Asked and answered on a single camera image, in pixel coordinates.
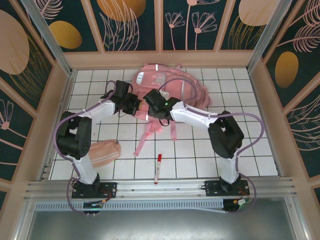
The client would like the pink school backpack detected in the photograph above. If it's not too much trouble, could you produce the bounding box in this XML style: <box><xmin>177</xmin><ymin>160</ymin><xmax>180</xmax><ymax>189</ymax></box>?
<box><xmin>131</xmin><ymin>62</ymin><xmax>213</xmax><ymax>158</ymax></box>

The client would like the peach striped pencil case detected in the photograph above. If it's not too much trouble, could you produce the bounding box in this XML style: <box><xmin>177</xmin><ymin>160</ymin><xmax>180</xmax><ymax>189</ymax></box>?
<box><xmin>88</xmin><ymin>139</ymin><xmax>123</xmax><ymax>169</ymax></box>

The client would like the red white marker pen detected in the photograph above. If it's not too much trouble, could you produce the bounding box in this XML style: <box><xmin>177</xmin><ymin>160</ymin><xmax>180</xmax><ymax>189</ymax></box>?
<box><xmin>153</xmin><ymin>153</ymin><xmax>163</xmax><ymax>185</ymax></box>

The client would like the small controller circuit board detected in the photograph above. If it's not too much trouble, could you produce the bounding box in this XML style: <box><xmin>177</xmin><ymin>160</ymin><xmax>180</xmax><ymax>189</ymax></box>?
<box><xmin>233</xmin><ymin>198</ymin><xmax>252</xmax><ymax>208</ymax></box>
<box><xmin>83</xmin><ymin>201</ymin><xmax>105</xmax><ymax>209</ymax></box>

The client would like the grey metal panel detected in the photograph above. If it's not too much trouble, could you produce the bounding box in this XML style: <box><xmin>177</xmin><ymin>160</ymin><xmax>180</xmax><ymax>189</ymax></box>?
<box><xmin>24</xmin><ymin>209</ymin><xmax>301</xmax><ymax>240</ymax></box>

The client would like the aluminium side rail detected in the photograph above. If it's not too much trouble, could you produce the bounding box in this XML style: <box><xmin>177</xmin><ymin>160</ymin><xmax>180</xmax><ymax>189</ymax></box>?
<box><xmin>37</xmin><ymin>71</ymin><xmax>77</xmax><ymax>181</ymax></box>

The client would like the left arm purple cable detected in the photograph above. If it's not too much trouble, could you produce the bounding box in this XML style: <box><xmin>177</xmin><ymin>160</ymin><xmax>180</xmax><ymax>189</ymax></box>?
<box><xmin>54</xmin><ymin>79</ymin><xmax>121</xmax><ymax>216</ymax></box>

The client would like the aluminium mounting rail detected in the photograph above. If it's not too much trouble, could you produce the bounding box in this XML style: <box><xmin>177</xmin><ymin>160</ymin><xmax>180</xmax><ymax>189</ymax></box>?
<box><xmin>24</xmin><ymin>177</ymin><xmax>297</xmax><ymax>200</ymax></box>

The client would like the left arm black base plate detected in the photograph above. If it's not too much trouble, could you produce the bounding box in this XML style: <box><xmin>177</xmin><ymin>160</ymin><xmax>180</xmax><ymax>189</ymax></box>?
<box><xmin>71</xmin><ymin>181</ymin><xmax>118</xmax><ymax>199</ymax></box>

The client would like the aluminium frame post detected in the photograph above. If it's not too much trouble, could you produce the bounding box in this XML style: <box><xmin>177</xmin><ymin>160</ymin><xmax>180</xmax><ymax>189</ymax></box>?
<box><xmin>21</xmin><ymin>0</ymin><xmax>76</xmax><ymax>76</ymax></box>
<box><xmin>246</xmin><ymin>0</ymin><xmax>292</xmax><ymax>72</ymax></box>

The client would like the white slotted cable duct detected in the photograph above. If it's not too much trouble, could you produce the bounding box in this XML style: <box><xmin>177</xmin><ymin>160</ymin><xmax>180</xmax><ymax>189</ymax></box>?
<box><xmin>34</xmin><ymin>198</ymin><xmax>226</xmax><ymax>214</ymax></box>

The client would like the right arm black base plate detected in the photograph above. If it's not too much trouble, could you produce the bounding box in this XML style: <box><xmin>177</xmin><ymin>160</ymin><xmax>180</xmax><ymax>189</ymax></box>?
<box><xmin>204</xmin><ymin>179</ymin><xmax>250</xmax><ymax>197</ymax></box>

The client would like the red power wire with connector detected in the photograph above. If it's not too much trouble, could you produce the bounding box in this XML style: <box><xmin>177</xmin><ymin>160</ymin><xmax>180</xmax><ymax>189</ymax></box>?
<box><xmin>236</xmin><ymin>186</ymin><xmax>251</xmax><ymax>204</ymax></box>
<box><xmin>98</xmin><ymin>189</ymin><xmax>113</xmax><ymax>203</ymax></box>

